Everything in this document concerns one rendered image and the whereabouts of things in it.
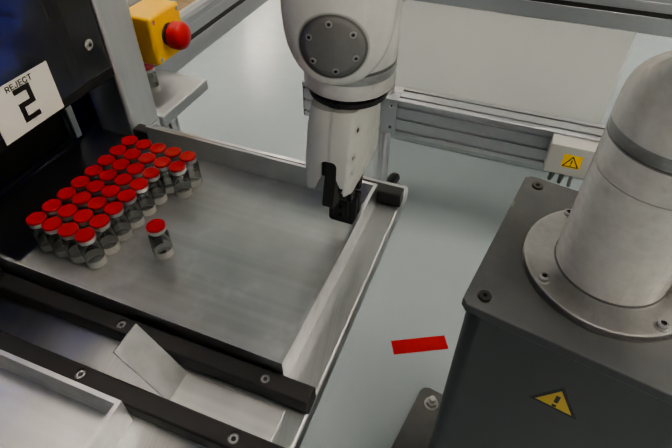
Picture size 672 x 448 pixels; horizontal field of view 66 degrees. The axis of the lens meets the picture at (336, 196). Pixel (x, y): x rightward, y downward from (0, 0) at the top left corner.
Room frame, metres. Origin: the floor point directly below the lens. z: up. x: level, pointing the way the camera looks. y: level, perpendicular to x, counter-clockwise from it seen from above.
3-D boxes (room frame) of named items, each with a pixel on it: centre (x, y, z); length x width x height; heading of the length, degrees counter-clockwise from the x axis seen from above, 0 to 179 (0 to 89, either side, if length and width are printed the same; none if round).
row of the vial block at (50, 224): (0.47, 0.28, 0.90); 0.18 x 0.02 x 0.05; 158
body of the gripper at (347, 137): (0.43, -0.01, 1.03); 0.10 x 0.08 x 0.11; 159
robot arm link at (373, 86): (0.43, -0.01, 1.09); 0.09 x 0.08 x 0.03; 159
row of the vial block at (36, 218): (0.48, 0.30, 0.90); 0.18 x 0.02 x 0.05; 158
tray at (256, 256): (0.42, 0.16, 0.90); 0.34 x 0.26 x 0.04; 68
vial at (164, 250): (0.40, 0.19, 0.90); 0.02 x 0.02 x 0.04
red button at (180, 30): (0.72, 0.23, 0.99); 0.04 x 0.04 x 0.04; 69
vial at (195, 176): (0.52, 0.19, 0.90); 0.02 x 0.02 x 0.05
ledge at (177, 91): (0.77, 0.31, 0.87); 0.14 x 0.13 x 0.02; 69
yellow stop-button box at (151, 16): (0.74, 0.28, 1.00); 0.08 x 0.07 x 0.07; 69
